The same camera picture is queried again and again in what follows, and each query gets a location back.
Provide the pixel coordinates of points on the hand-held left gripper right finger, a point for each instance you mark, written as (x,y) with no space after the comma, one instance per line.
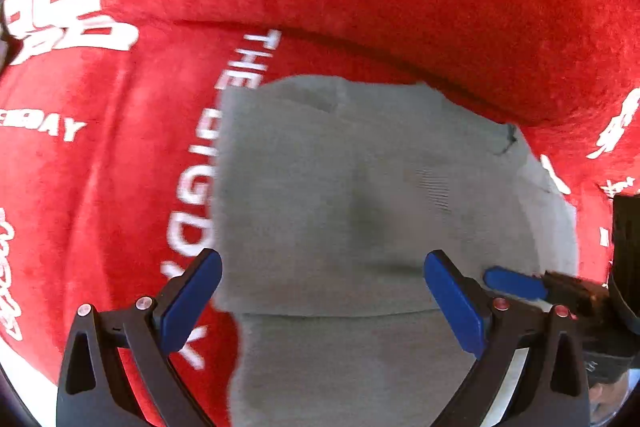
(455,302)

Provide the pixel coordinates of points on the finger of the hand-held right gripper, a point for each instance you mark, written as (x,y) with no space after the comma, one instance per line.
(515,283)

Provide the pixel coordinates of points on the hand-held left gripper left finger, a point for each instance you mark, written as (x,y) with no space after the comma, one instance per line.
(192,297)

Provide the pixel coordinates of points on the grey knit garment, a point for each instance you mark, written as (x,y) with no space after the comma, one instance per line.
(350,182)

